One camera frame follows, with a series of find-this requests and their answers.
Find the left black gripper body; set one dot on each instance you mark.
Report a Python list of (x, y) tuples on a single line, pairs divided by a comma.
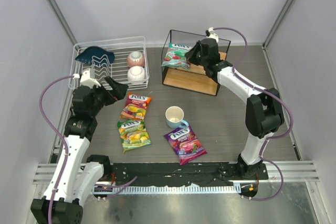
[(106, 92)]

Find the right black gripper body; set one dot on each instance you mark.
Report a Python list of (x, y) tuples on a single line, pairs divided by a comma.
[(198, 53)]

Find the teal mint candy bag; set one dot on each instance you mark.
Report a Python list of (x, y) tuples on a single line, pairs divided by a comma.
[(175, 56)]

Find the light blue mug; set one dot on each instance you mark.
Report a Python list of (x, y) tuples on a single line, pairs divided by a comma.
[(175, 117)]

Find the purple berries candy bag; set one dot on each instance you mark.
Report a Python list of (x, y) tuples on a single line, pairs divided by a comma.
[(185, 144)]

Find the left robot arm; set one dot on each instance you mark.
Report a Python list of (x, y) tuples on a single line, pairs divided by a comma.
[(69, 188)]

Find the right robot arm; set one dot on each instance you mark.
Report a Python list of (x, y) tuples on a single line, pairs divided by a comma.
[(263, 115)]

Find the orange fruits candy bag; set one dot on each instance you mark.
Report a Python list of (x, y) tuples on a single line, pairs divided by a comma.
[(136, 107)]

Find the black wood two-tier shelf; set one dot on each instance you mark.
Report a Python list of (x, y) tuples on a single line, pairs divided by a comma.
[(193, 79)]

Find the green spring tea candy bag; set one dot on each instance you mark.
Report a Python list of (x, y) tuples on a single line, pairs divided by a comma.
[(133, 134)]

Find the white ceramic bowl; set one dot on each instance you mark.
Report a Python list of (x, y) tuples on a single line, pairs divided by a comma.
[(136, 73)]

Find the pink ceramic bowl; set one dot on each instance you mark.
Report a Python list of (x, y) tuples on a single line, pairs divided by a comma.
[(136, 58)]

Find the dark blue plate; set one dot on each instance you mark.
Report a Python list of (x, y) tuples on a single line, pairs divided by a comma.
[(95, 55)]

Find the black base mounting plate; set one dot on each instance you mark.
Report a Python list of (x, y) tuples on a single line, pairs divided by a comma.
[(176, 175)]

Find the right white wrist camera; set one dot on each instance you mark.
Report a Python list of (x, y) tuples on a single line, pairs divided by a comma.
[(210, 33)]

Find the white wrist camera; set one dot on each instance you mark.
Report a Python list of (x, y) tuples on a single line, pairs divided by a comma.
[(210, 33), (87, 78)]

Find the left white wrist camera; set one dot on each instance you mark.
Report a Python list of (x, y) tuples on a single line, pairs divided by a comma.
[(87, 78)]

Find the white wire dish rack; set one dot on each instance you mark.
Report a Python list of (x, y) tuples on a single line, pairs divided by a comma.
[(117, 69)]

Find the white slotted cable duct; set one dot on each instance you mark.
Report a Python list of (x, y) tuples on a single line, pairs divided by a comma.
[(191, 189)]

